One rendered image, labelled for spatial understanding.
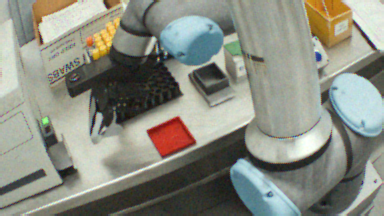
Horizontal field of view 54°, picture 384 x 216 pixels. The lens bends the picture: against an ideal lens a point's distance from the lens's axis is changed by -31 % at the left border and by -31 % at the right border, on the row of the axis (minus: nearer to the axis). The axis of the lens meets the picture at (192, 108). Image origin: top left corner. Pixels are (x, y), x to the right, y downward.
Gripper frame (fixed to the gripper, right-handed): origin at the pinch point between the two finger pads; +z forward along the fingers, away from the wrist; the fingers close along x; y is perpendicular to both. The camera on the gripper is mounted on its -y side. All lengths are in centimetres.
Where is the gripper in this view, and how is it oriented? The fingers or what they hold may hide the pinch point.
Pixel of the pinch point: (91, 138)
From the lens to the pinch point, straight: 93.2
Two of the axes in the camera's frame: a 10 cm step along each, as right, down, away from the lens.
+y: 8.2, -0.1, 5.8
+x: -4.6, -6.3, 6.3
